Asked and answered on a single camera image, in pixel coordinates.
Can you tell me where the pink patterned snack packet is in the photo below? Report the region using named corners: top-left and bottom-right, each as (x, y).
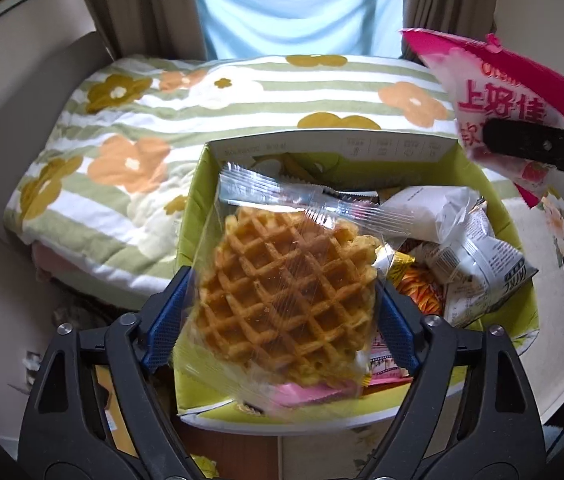
top-left (368, 335), bottom-right (413, 386)

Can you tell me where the white green print snack packet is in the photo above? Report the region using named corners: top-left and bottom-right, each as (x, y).
top-left (424, 205), bottom-right (540, 328)

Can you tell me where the light blue hanging cloth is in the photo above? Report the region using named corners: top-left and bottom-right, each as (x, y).
top-left (189, 0), bottom-right (407, 61)

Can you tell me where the grey bed frame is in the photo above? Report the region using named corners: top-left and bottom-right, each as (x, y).
top-left (0, 30), bottom-right (115, 211)

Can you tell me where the floral striped quilt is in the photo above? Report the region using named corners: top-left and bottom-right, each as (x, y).
top-left (4, 54), bottom-right (457, 311)

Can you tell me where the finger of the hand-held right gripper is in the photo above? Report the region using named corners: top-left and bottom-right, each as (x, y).
top-left (482, 117), bottom-right (564, 186)

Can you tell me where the orange striped snack packet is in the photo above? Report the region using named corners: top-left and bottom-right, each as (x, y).
top-left (387, 250), bottom-right (445, 317)

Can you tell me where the bright pink white snack packet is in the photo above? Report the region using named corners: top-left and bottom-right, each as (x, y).
top-left (399, 27), bottom-right (564, 208)

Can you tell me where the green cardboard box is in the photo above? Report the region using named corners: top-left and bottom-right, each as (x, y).
top-left (174, 130), bottom-right (542, 436)

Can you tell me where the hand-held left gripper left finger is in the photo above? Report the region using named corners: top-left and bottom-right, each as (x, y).
top-left (19, 266), bottom-right (203, 480)

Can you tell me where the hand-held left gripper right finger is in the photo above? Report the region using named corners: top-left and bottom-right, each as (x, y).
top-left (357, 282), bottom-right (545, 480)

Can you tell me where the clear waffle packet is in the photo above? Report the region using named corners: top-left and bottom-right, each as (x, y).
top-left (172, 161), bottom-right (410, 418)

